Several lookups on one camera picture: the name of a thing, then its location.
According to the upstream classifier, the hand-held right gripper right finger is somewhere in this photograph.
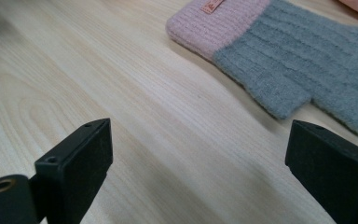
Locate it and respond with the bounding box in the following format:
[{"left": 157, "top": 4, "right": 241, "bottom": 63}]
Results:
[{"left": 284, "top": 119, "right": 358, "bottom": 224}]

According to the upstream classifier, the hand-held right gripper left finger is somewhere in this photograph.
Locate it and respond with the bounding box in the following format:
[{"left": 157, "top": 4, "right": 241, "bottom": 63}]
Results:
[{"left": 34, "top": 118, "right": 114, "bottom": 224}]

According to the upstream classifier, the green cloth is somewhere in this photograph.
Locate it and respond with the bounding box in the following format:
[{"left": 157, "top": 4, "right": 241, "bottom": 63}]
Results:
[{"left": 165, "top": 0, "right": 358, "bottom": 138}]

